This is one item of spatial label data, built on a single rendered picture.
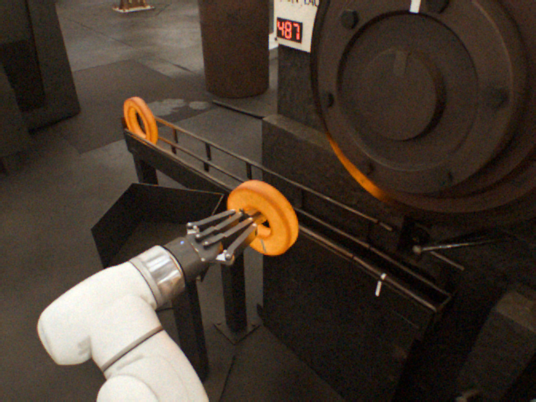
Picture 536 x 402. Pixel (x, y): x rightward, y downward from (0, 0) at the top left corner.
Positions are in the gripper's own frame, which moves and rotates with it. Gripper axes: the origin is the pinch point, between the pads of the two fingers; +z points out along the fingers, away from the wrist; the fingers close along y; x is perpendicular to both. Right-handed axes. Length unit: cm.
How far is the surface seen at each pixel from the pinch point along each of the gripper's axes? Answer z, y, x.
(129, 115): 17, -94, -16
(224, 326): 8, -37, -84
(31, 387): -55, -63, -81
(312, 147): 24.7, -9.2, 0.0
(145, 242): -11.6, -35.8, -24.5
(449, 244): 11.6, 31.2, 4.4
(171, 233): -4.5, -33.8, -24.4
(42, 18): 46, -271, -14
